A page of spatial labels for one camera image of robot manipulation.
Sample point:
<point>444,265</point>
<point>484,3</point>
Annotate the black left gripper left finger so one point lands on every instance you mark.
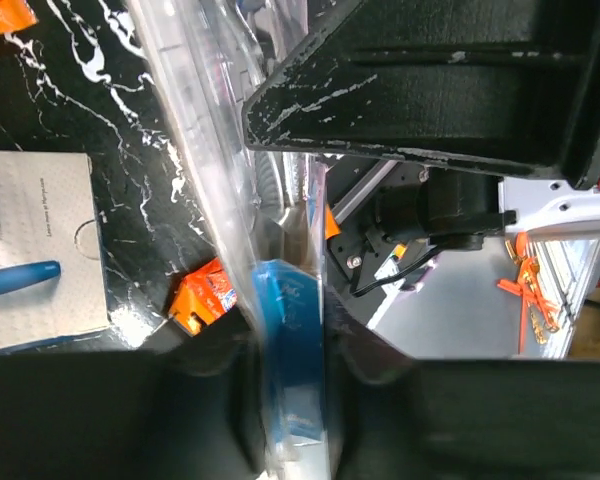
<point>186,414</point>

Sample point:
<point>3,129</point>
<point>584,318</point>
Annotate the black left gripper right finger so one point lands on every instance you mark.
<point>392,416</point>

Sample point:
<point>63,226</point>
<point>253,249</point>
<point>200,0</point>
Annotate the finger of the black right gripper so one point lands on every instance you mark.
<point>508,88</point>

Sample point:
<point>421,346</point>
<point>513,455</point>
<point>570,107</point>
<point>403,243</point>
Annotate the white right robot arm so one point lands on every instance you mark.
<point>453,210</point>

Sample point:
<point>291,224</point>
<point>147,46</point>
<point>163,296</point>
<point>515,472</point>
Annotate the orange razor pack lower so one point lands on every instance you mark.
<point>202,297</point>

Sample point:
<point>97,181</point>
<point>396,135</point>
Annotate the orange razor pack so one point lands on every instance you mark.
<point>15,15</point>
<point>202,297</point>

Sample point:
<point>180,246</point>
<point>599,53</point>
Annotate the white Harry's razor box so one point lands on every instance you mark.
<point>47,213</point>

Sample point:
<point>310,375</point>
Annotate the orange razor pack upper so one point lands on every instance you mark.
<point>15,15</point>

